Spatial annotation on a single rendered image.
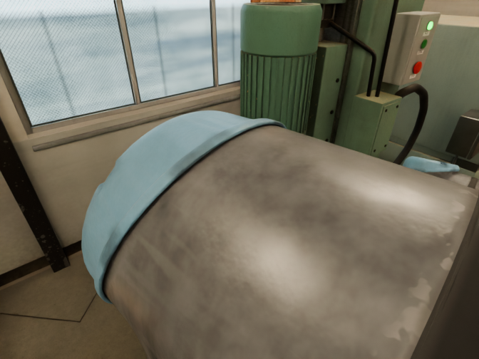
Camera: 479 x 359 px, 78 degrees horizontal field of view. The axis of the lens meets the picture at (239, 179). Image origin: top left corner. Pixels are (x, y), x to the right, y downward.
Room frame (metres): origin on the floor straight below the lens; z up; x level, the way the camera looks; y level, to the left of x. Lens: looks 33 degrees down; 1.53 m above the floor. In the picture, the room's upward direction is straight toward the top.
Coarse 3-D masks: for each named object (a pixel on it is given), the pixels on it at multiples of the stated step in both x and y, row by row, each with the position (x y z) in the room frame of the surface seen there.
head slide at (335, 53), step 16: (320, 32) 0.80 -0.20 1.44; (320, 48) 0.74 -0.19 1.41; (336, 48) 0.75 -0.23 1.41; (320, 64) 0.74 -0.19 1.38; (336, 64) 0.76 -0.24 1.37; (320, 80) 0.73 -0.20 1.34; (336, 80) 0.76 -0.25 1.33; (320, 96) 0.73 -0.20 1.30; (336, 96) 0.77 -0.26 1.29; (320, 112) 0.74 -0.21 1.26; (320, 128) 0.74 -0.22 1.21
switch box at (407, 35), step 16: (400, 16) 0.79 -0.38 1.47; (416, 16) 0.76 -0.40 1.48; (432, 16) 0.79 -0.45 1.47; (400, 32) 0.79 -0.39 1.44; (416, 32) 0.76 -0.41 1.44; (432, 32) 0.80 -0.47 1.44; (400, 48) 0.78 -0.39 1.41; (416, 48) 0.77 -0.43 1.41; (400, 64) 0.77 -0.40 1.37; (384, 80) 0.79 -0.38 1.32; (400, 80) 0.76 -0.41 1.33
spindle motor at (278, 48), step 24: (240, 24) 0.72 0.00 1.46; (264, 24) 0.66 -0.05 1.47; (288, 24) 0.65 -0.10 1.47; (312, 24) 0.67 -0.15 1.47; (240, 48) 0.72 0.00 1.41; (264, 48) 0.65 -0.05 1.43; (288, 48) 0.65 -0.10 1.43; (312, 48) 0.68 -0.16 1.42; (240, 72) 0.73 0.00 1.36; (264, 72) 0.66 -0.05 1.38; (288, 72) 0.65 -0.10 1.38; (312, 72) 0.70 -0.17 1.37; (240, 96) 0.73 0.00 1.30; (264, 96) 0.66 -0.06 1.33; (288, 96) 0.65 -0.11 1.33; (288, 120) 0.66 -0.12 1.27
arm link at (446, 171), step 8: (408, 160) 0.50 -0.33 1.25; (416, 160) 0.48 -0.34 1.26; (424, 160) 0.48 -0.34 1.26; (432, 160) 0.47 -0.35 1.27; (416, 168) 0.47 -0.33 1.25; (424, 168) 0.46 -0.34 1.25; (432, 168) 0.46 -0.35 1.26; (440, 168) 0.46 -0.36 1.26; (448, 168) 0.45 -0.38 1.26; (456, 168) 0.46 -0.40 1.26; (440, 176) 0.45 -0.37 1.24; (448, 176) 0.45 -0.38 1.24; (456, 176) 0.45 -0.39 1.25; (464, 176) 0.45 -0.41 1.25; (464, 184) 0.43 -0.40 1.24
